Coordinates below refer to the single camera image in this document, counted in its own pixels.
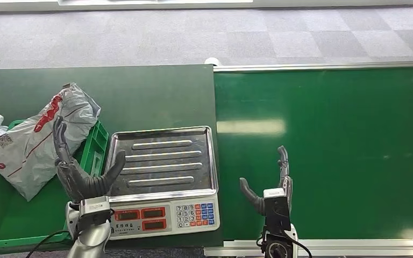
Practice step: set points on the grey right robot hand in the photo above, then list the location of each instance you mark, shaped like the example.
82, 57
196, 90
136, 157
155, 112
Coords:
284, 167

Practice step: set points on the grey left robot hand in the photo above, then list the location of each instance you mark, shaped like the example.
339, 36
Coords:
82, 185

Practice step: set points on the grey package bag red print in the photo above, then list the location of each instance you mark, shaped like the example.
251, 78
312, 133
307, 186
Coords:
25, 160

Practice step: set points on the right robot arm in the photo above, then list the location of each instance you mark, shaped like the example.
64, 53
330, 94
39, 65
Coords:
277, 247

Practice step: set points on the green conveyor belt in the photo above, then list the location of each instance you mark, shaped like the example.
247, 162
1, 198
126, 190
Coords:
352, 149

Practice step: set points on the white conveyor roller end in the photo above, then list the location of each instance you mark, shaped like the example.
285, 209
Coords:
213, 61

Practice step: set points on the white electronic scale body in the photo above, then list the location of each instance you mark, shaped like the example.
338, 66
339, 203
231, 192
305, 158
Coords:
135, 217

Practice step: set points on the green plastic crate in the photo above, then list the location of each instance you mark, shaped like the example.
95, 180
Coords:
0, 220

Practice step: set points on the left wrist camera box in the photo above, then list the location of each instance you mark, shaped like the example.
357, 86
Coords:
94, 210

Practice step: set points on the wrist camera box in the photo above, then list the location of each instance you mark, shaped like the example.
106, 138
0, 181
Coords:
94, 210
276, 212

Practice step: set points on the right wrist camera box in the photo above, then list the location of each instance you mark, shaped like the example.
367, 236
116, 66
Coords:
276, 212

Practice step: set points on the aluminium conveyor side rail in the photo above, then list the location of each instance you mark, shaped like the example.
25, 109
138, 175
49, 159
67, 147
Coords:
352, 247
317, 66

